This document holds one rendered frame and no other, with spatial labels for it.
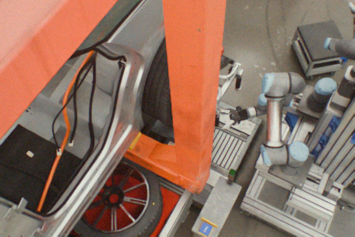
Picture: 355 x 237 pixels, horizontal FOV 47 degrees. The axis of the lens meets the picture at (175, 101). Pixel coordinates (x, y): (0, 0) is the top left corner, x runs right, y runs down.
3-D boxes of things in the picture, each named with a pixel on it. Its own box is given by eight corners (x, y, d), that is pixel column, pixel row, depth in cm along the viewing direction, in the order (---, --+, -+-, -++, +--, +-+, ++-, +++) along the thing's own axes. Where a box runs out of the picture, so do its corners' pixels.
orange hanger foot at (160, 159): (127, 134, 302) (120, 110, 273) (189, 165, 287) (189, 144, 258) (114, 152, 295) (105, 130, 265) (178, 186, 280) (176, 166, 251)
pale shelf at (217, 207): (219, 176, 293) (219, 175, 290) (241, 187, 288) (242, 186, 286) (191, 230, 274) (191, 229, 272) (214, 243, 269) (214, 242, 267)
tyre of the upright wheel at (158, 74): (191, 19, 306) (151, 30, 248) (220, 30, 299) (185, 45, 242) (168, 97, 333) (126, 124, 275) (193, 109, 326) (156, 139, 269)
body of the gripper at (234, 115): (232, 126, 275) (248, 121, 277) (233, 120, 268) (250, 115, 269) (228, 116, 279) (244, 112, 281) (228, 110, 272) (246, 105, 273)
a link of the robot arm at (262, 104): (275, 91, 264) (272, 100, 273) (258, 92, 264) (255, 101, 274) (277, 102, 260) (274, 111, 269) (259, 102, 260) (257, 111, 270)
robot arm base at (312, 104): (332, 99, 277) (336, 91, 268) (325, 116, 270) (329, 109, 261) (310, 90, 281) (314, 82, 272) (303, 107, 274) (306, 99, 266)
